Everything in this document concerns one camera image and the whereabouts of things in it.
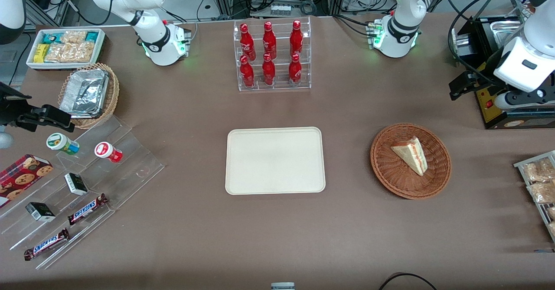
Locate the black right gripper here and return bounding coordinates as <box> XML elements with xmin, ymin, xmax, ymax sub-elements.
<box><xmin>0</xmin><ymin>82</ymin><xmax>75</xmax><ymax>133</ymax></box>

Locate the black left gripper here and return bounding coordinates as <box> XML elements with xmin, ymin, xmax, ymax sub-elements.
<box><xmin>449</xmin><ymin>64</ymin><xmax>500</xmax><ymax>101</ymax></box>

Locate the triangular sandwich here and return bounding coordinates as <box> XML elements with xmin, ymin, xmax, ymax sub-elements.
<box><xmin>391</xmin><ymin>137</ymin><xmax>428</xmax><ymax>176</ymax></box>

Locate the aluminium foil tray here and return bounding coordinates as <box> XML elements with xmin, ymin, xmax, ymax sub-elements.
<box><xmin>60</xmin><ymin>69</ymin><xmax>109</xmax><ymax>118</ymax></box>

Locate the tan wicker basket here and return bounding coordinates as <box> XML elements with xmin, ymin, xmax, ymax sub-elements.
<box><xmin>58</xmin><ymin>63</ymin><xmax>120</xmax><ymax>129</ymax></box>

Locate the brown round wicker basket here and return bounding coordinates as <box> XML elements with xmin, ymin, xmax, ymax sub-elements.
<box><xmin>370</xmin><ymin>123</ymin><xmax>452</xmax><ymax>200</ymax></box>

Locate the beige rectangular tray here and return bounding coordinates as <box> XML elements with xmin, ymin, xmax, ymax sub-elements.
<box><xmin>225</xmin><ymin>127</ymin><xmax>326</xmax><ymax>195</ymax></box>

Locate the green lid cup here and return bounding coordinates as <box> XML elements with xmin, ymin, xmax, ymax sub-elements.
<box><xmin>46</xmin><ymin>133</ymin><xmax>80</xmax><ymax>155</ymax></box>

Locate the black food warmer machine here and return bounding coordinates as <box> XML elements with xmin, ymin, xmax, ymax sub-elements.
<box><xmin>451</xmin><ymin>0</ymin><xmax>555</xmax><ymax>130</ymax></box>

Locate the red lid cup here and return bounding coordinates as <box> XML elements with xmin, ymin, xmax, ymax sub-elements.
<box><xmin>95</xmin><ymin>142</ymin><xmax>123</xmax><ymax>163</ymax></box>

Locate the small black carton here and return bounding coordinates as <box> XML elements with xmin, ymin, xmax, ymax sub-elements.
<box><xmin>25</xmin><ymin>202</ymin><xmax>56</xmax><ymax>222</ymax></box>
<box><xmin>64</xmin><ymin>173</ymin><xmax>88</xmax><ymax>196</ymax></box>

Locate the red plaid cookie box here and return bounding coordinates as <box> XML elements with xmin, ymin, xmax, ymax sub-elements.
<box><xmin>0</xmin><ymin>154</ymin><xmax>53</xmax><ymax>208</ymax></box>

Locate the clear bag of crackers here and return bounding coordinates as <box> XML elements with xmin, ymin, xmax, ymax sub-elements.
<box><xmin>46</xmin><ymin>31</ymin><xmax>95</xmax><ymax>63</ymax></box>

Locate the clear acrylic stepped display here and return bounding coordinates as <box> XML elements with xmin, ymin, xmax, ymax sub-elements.
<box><xmin>0</xmin><ymin>116</ymin><xmax>165</xmax><ymax>270</ymax></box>

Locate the white plastic snack bin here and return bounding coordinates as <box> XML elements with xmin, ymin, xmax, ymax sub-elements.
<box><xmin>26</xmin><ymin>28</ymin><xmax>107</xmax><ymax>70</ymax></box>

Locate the snickers chocolate bar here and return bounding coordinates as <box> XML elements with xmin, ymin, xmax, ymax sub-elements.
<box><xmin>67</xmin><ymin>193</ymin><xmax>109</xmax><ymax>225</ymax></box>
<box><xmin>24</xmin><ymin>228</ymin><xmax>70</xmax><ymax>261</ymax></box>

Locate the clear bag of fried snacks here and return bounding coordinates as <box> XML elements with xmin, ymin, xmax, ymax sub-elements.
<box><xmin>527</xmin><ymin>181</ymin><xmax>555</xmax><ymax>204</ymax></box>
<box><xmin>522</xmin><ymin>159</ymin><xmax>555</xmax><ymax>182</ymax></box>

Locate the red cola bottle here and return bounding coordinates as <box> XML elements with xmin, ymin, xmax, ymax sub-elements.
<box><xmin>262</xmin><ymin>53</ymin><xmax>276</xmax><ymax>86</ymax></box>
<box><xmin>262</xmin><ymin>21</ymin><xmax>277</xmax><ymax>60</ymax></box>
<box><xmin>288</xmin><ymin>53</ymin><xmax>303</xmax><ymax>85</ymax></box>
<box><xmin>240</xmin><ymin>55</ymin><xmax>255</xmax><ymax>88</ymax></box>
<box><xmin>290</xmin><ymin>20</ymin><xmax>304</xmax><ymax>59</ymax></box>
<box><xmin>240</xmin><ymin>23</ymin><xmax>256</xmax><ymax>61</ymax></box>

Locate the clear acrylic bottle rack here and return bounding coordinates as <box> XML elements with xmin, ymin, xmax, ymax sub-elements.
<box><xmin>233</xmin><ymin>16</ymin><xmax>312</xmax><ymax>92</ymax></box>

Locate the grey wire rack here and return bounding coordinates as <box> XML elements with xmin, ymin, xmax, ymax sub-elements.
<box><xmin>514</xmin><ymin>150</ymin><xmax>555</xmax><ymax>243</ymax></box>

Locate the black cable loop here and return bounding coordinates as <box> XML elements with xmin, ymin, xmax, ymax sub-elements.
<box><xmin>378</xmin><ymin>273</ymin><xmax>438</xmax><ymax>290</ymax></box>

